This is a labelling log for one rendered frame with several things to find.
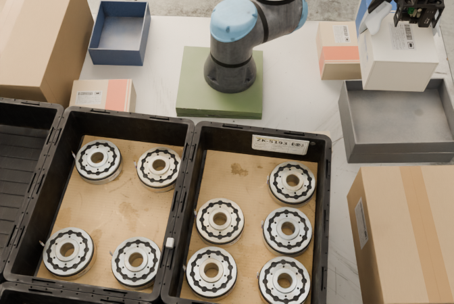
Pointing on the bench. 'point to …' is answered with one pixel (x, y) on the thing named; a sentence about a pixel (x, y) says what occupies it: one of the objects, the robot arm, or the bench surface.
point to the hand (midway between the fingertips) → (395, 31)
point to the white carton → (394, 51)
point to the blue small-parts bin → (120, 33)
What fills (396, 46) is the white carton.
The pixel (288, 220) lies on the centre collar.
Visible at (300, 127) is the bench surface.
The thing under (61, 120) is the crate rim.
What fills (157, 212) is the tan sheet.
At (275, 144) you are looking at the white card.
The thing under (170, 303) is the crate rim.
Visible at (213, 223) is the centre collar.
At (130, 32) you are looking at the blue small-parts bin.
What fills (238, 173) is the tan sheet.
